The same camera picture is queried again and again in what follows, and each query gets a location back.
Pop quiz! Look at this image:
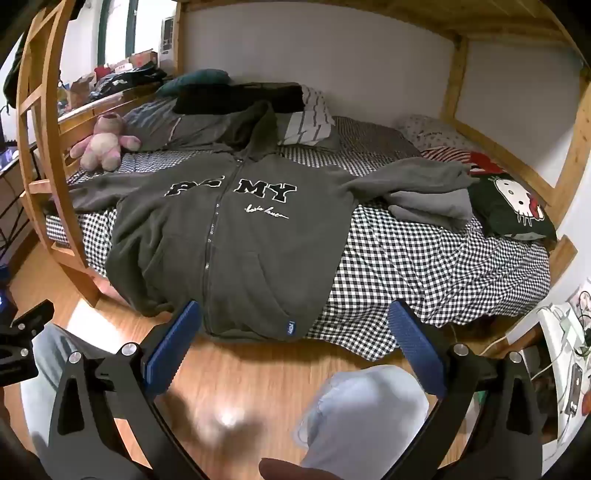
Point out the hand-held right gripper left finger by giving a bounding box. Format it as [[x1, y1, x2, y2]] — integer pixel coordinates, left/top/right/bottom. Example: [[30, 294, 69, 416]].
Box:
[[46, 300, 206, 480]]

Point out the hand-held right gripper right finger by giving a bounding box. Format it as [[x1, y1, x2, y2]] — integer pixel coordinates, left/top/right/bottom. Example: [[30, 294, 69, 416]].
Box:
[[387, 300, 546, 480]]

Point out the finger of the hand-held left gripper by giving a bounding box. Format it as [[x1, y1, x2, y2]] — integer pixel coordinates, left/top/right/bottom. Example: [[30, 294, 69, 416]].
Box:
[[0, 300, 55, 344]]

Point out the grey zip hoodie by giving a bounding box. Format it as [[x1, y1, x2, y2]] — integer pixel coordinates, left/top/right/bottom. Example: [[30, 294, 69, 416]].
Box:
[[44, 99, 474, 342]]

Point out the black clothes pile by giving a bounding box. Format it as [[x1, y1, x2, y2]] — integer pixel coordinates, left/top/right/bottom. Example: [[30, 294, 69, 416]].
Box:
[[90, 62, 168, 97]]

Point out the person's right hand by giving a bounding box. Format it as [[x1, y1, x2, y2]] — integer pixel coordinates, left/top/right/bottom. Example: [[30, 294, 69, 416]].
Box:
[[260, 457, 335, 480]]

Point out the white sock foot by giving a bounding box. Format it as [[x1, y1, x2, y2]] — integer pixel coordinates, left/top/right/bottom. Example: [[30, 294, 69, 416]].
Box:
[[295, 364, 430, 480]]

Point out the black white checkered bed sheet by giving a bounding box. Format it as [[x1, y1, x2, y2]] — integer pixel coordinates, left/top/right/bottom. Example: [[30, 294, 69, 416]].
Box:
[[44, 115, 552, 363]]

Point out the black device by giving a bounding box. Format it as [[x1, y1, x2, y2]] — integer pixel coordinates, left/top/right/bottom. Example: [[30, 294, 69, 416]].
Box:
[[568, 364, 583, 416]]

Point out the black cartoon cat pillow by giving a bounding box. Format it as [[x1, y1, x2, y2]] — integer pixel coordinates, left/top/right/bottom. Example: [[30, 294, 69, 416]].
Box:
[[466, 173, 557, 241]]

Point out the pink plush toy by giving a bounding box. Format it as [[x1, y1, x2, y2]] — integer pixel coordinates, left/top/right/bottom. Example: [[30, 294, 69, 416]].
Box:
[[69, 113, 141, 172]]

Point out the red striped pillow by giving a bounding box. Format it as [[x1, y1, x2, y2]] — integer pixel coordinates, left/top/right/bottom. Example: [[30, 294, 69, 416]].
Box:
[[420, 147, 504, 176]]

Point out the dark fine-checked pillow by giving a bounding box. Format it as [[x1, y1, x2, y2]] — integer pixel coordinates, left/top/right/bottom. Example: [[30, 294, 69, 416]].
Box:
[[332, 115, 421, 160]]

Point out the white floral pillow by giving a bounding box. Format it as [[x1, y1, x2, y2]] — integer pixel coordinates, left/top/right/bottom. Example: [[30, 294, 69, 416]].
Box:
[[394, 114, 467, 151]]

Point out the white dash-patterned pillow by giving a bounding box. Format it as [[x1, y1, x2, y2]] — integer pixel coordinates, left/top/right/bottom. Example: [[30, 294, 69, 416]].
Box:
[[276, 85, 342, 148]]

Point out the dark hanging garment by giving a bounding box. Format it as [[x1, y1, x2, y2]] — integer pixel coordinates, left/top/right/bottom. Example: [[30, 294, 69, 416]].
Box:
[[2, 34, 28, 109]]

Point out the dark green pillow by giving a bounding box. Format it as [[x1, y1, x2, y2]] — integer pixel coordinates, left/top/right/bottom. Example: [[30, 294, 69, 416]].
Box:
[[156, 69, 232, 97]]

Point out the window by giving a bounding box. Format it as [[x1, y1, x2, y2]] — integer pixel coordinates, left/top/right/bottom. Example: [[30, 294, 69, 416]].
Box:
[[60, 0, 178, 84]]

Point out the white cable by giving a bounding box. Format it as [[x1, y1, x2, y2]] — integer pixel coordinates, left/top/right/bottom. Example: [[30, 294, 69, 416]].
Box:
[[478, 330, 511, 357]]

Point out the wooden bunk bed frame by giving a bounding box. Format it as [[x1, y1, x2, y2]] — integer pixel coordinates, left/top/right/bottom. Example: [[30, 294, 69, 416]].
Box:
[[51, 0, 591, 291]]

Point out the white wall unit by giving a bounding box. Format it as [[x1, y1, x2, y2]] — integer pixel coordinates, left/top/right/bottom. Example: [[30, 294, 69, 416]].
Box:
[[161, 16, 176, 54]]

